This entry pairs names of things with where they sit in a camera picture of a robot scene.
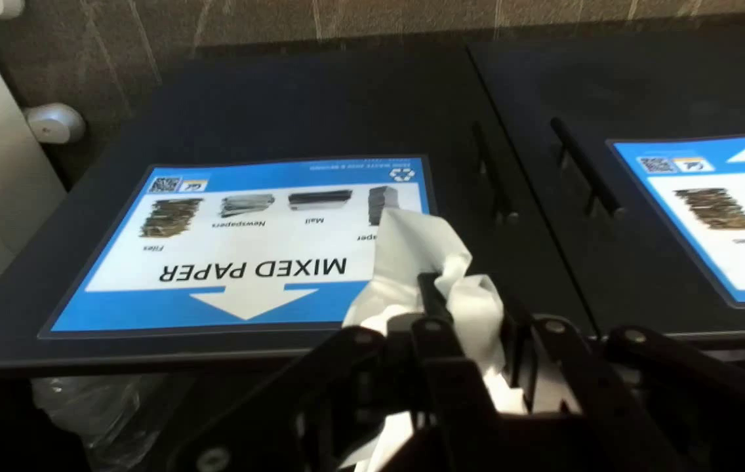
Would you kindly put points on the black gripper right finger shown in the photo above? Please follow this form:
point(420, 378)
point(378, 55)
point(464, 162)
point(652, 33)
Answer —
point(637, 411)

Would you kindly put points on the white round door stop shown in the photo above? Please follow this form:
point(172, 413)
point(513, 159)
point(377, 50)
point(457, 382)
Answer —
point(57, 121)

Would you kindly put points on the bin with black liner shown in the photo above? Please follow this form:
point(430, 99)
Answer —
point(100, 411)

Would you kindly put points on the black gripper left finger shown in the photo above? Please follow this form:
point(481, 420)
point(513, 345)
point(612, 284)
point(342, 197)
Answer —
point(441, 403)

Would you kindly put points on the black bin door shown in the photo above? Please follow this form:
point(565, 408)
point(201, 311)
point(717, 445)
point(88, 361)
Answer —
point(652, 95)
point(216, 105)

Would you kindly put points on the white paper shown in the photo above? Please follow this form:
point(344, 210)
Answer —
point(427, 252)

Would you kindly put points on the blue mixed paper sign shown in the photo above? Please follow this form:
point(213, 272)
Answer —
point(242, 252)
point(723, 218)

